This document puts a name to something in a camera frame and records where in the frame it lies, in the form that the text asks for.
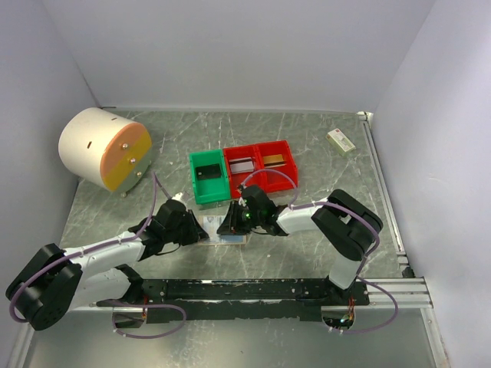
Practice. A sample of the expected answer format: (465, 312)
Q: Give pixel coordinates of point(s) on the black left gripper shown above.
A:
(196, 232)

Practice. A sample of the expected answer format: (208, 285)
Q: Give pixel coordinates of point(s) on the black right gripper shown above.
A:
(229, 226)

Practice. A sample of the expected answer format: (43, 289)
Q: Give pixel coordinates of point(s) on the tan card holder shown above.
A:
(215, 239)

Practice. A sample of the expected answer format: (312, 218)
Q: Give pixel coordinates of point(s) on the silver VIP credit card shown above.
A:
(211, 223)

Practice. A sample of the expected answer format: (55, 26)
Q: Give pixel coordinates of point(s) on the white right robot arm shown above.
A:
(349, 226)

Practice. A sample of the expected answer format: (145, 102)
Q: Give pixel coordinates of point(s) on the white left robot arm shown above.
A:
(56, 281)

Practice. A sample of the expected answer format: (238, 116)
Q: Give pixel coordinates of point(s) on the black credit card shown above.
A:
(211, 171)

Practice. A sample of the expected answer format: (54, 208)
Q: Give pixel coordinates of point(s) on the green plastic bin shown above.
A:
(211, 190)

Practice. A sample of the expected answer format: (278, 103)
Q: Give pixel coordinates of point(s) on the red bin middle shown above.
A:
(241, 152)

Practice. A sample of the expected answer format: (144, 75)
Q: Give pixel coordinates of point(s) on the red bin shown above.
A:
(279, 178)
(241, 152)

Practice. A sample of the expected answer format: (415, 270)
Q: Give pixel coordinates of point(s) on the red bin right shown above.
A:
(279, 178)

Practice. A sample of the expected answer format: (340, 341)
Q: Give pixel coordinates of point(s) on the white cylinder with orange face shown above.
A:
(108, 150)

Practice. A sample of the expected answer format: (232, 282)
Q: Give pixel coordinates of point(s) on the small white cardboard box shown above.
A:
(340, 142)

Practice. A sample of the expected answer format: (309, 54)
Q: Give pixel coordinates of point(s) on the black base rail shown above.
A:
(298, 298)

